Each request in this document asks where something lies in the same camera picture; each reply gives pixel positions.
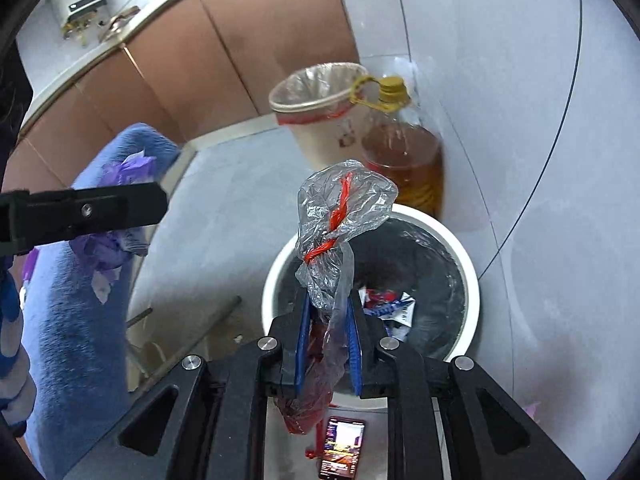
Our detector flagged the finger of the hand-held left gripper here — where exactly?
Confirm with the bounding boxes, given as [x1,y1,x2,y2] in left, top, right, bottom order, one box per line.
[0,181,169,257]

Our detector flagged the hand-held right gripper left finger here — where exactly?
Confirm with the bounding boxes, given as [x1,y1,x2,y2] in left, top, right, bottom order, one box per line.
[62,287,313,480]

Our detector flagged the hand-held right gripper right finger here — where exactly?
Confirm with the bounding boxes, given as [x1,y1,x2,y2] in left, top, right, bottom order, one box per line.
[347,287,586,480]

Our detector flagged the purple plastic wrapper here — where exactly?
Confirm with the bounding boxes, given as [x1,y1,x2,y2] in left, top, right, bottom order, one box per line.
[70,150,158,306]

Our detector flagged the red yellow snack wrapper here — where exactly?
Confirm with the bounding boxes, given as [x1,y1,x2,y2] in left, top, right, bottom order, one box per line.
[361,287,396,311]

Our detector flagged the blue white milk carton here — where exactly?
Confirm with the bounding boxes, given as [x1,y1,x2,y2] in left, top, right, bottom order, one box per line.
[377,292,417,328]

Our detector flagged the white round trash bin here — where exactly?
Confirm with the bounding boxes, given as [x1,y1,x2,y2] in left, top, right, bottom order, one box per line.
[261,205,482,401]

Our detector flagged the clear plastic bag red string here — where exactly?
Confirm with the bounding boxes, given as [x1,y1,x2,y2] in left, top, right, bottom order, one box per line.
[277,159,399,461]

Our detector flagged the small purple plastic piece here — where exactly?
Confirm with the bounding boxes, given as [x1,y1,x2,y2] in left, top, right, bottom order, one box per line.
[22,247,41,281]

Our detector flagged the smartphone with lit screen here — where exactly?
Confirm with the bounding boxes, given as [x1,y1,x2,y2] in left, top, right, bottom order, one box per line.
[317,416,367,480]

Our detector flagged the blue fleece blanket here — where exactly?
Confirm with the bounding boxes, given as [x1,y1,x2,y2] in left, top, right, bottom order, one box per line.
[20,122,183,480]

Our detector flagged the brass pipe fittings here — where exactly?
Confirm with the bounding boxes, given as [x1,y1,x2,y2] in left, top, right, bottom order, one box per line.
[60,5,141,48]

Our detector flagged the cooking oil bottle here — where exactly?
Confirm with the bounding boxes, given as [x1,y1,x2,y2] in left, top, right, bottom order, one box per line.
[350,75,446,218]

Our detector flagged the brown kitchen cabinets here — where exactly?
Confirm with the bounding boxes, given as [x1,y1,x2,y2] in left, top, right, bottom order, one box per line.
[0,0,361,196]

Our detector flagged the beige bin with clear liner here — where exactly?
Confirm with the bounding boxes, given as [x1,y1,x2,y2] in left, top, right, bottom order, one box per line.
[268,61,371,171]

